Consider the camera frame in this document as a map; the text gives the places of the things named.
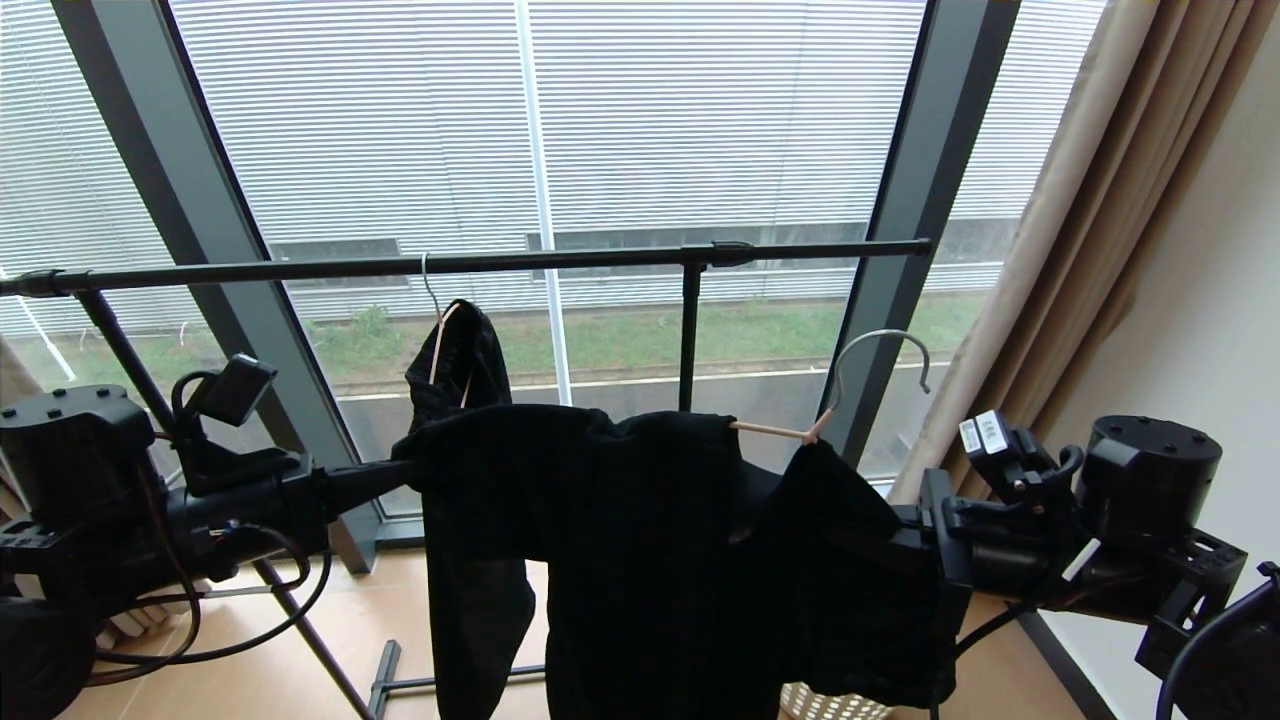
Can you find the beige curtain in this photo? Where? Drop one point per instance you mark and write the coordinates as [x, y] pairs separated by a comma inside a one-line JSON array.
[[10, 370], [1100, 200]]

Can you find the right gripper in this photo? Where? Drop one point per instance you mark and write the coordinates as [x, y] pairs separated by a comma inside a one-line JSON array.
[[1010, 560]]

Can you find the black shorts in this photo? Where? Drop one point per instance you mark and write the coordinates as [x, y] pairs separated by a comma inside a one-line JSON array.
[[480, 620]]

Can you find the black clothes rack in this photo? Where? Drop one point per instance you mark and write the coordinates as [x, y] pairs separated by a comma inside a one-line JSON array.
[[400, 265]]

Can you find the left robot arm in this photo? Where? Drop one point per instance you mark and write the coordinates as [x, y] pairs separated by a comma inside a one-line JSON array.
[[70, 480]]

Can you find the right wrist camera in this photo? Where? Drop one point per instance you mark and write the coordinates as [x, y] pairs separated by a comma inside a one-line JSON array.
[[1010, 450]]

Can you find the pink clothes hanger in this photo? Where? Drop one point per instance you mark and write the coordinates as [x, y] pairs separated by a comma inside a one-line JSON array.
[[835, 385], [430, 285]]

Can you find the window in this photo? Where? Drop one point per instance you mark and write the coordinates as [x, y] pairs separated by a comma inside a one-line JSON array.
[[200, 200]]

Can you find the black garment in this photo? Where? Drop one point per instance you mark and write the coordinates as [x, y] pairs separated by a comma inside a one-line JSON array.
[[650, 560]]

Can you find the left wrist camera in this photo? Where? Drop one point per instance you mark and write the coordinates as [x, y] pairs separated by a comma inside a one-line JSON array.
[[235, 390]]

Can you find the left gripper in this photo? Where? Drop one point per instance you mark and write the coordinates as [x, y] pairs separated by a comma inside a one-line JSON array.
[[260, 510]]

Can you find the white laundry basket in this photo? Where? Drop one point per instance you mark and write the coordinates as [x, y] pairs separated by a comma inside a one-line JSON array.
[[830, 705]]

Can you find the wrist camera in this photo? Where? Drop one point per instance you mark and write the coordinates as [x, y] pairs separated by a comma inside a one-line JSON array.
[[1010, 450], [235, 390]]

